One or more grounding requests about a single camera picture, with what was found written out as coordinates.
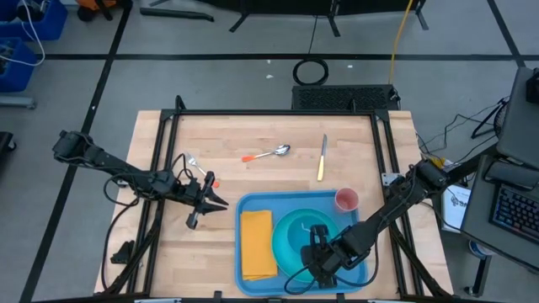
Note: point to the black table clamp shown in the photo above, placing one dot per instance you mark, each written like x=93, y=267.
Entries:
x=124, y=253

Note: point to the blue plastic bowl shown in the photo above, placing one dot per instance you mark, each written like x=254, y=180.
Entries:
x=299, y=240

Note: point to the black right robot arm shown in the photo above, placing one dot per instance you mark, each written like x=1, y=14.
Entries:
x=391, y=210

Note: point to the orange cloth napkin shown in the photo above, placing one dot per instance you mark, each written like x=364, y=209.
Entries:
x=257, y=244

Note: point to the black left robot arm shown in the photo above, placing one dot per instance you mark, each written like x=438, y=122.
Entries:
x=109, y=162

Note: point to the black monitor stand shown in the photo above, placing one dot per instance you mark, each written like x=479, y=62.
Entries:
x=533, y=86

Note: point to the small blue storage bin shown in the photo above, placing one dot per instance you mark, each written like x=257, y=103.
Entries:
x=19, y=71

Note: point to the grey floor foot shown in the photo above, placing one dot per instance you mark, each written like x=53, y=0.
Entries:
x=17, y=102

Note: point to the black floor bar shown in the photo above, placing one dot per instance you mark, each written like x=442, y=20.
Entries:
x=177, y=14

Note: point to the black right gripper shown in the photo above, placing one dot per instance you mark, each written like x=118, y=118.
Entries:
x=328, y=261

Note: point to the orange bag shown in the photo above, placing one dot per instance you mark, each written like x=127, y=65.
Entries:
x=90, y=3

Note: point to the black chair base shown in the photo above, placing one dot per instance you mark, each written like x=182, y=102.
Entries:
x=6, y=142

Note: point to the grey keyboard desk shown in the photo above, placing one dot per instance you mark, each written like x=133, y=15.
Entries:
x=478, y=214

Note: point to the black perforated computer case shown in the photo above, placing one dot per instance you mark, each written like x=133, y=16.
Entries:
x=341, y=97

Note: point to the light blue plastic tray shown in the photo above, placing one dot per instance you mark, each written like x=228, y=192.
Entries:
x=252, y=202

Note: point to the black metal table frame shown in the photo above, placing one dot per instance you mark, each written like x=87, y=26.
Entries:
x=273, y=113

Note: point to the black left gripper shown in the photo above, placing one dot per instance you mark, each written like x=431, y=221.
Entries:
x=193, y=198

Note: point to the black backlit keyboard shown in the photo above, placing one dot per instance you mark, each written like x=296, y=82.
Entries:
x=518, y=214

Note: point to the dark grey monitor desk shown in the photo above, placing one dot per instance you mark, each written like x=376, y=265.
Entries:
x=520, y=126

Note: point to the pink plastic cup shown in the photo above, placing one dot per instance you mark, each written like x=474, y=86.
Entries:
x=346, y=200

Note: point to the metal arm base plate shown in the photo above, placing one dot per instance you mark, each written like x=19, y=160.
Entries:
x=389, y=179

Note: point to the white printed paper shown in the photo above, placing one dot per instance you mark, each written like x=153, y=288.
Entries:
x=457, y=208

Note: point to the blue white roll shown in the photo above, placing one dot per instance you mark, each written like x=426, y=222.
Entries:
x=478, y=249

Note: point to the large blue storage bin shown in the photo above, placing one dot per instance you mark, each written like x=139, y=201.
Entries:
x=50, y=23

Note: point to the teal plastic plate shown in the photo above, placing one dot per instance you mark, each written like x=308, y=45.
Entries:
x=280, y=248

